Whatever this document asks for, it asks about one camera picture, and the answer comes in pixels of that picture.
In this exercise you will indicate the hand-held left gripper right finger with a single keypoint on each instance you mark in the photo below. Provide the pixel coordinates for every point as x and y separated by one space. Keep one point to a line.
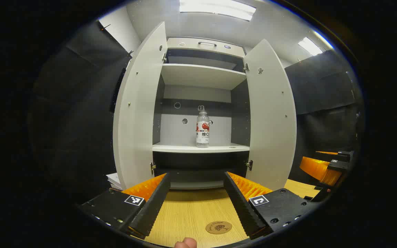
243 206

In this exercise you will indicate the small ceiling light panel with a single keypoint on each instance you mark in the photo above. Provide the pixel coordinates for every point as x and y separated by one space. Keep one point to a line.
309 45

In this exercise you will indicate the large ceiling light panel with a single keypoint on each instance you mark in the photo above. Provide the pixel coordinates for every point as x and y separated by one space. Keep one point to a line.
215 8

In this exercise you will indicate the stack of white papers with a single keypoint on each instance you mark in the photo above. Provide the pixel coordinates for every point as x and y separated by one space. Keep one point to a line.
114 181

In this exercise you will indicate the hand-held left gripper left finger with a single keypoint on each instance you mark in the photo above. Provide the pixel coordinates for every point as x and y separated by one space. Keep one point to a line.
153 206

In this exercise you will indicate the round cork coaster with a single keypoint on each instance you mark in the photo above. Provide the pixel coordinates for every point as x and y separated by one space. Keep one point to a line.
219 227

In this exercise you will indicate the black backdrop cloth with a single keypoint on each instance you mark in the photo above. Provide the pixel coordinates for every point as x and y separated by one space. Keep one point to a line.
74 120

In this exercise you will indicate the clear plastic bottle red label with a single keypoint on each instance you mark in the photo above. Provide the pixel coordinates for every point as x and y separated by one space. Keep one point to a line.
202 136

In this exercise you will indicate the white cabinet shelf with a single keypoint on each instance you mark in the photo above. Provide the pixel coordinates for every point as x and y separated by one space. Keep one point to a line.
198 148
202 76

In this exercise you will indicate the cabinet door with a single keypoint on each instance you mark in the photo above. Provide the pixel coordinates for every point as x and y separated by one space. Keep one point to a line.
271 131
140 120

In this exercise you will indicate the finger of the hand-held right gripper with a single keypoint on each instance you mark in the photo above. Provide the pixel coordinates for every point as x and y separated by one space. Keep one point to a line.
317 168
343 154

